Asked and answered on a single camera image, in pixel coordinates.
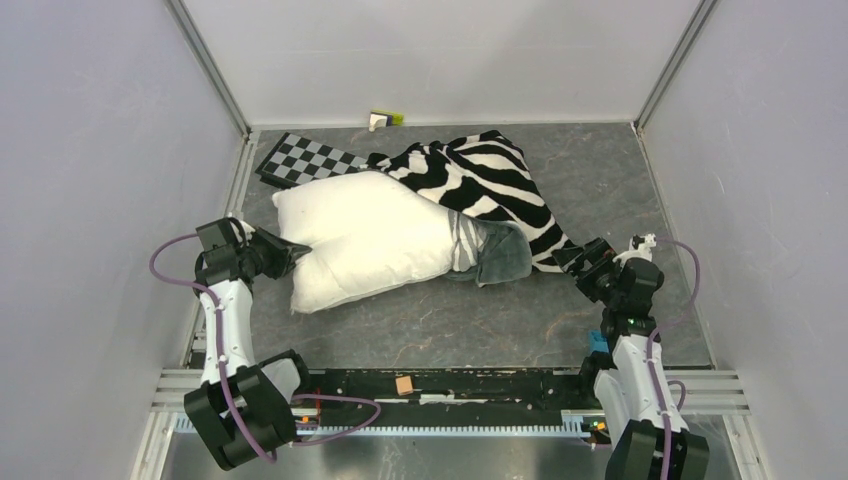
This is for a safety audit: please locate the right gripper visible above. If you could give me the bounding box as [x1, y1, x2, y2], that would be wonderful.
[551, 236, 624, 308]

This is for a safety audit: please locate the zebra striped pillowcase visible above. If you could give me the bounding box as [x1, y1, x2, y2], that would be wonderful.
[365, 130, 578, 286]

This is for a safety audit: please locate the white pillow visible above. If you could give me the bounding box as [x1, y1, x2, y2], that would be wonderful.
[271, 171, 455, 314]

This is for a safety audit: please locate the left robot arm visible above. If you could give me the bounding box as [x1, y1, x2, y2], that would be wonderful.
[184, 217, 314, 471]

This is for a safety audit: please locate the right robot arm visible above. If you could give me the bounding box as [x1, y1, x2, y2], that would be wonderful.
[552, 234, 710, 479]

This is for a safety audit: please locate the blue small block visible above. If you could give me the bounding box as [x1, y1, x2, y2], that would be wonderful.
[588, 330, 610, 354]

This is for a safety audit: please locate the black white checkerboard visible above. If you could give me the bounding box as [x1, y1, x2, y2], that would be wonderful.
[255, 132, 366, 189]

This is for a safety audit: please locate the light blue toothed strip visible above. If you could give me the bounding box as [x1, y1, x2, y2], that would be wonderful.
[174, 414, 590, 440]

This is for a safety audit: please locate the green white small block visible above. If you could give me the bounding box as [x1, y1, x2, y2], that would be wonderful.
[368, 110, 405, 132]

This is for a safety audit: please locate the orange small cube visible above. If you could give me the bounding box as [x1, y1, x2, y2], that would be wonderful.
[395, 376, 414, 396]

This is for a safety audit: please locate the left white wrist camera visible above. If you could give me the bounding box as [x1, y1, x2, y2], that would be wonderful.
[226, 217, 255, 244]

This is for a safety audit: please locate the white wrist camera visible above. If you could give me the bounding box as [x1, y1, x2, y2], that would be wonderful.
[613, 233, 657, 265]
[226, 217, 255, 244]

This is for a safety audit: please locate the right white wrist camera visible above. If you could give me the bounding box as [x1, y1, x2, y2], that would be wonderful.
[613, 233, 657, 265]

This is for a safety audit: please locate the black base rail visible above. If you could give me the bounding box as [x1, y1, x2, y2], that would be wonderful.
[293, 367, 602, 427]

